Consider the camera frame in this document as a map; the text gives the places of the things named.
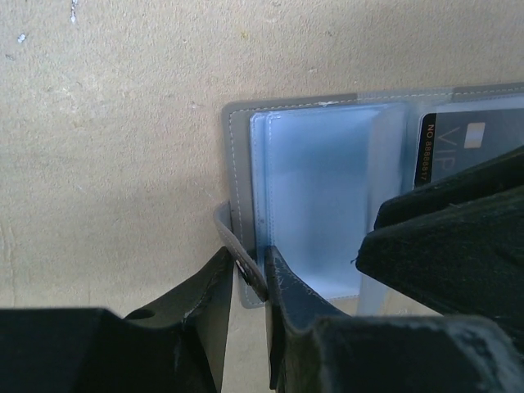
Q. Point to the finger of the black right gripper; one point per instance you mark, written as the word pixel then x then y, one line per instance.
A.
pixel 488 178
pixel 465 260

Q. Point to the black VIP credit card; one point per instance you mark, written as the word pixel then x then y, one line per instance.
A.
pixel 451 142

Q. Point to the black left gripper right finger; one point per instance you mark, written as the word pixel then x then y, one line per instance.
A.
pixel 315 347

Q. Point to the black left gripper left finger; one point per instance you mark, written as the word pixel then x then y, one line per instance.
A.
pixel 176 343

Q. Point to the grey card holder wallet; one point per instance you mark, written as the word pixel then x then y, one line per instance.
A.
pixel 309 174

